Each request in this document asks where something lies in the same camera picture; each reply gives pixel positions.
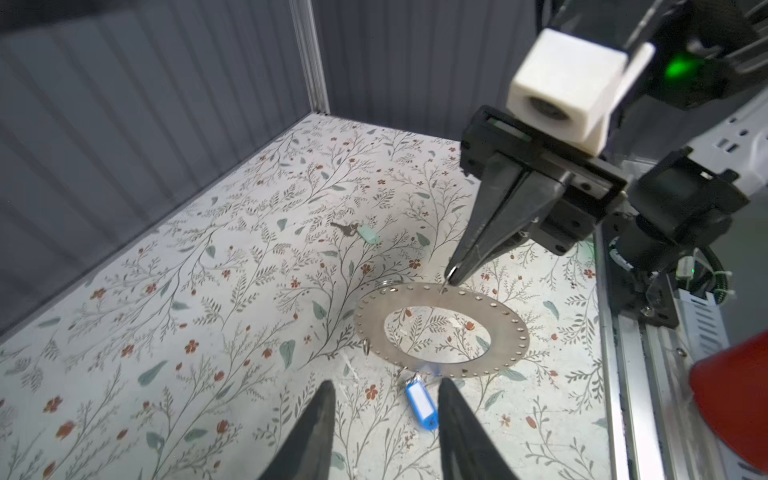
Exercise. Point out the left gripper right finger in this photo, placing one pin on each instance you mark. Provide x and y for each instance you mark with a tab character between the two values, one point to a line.
466	450

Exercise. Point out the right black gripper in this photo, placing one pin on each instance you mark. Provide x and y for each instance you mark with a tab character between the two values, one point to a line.
532	187

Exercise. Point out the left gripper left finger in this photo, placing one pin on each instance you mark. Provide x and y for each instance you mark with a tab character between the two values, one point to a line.
307	451

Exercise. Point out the blue key fob with keyring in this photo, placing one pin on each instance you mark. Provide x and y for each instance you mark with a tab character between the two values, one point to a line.
422	403

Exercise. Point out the green-capped key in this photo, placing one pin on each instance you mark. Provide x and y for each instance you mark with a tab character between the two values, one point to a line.
366	233

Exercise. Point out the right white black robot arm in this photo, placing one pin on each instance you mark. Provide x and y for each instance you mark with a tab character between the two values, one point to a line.
705	51

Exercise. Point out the red pencil cup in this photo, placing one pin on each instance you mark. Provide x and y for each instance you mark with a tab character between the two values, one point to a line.
730	391

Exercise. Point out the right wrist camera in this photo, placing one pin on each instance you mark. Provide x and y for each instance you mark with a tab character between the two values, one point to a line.
568	88

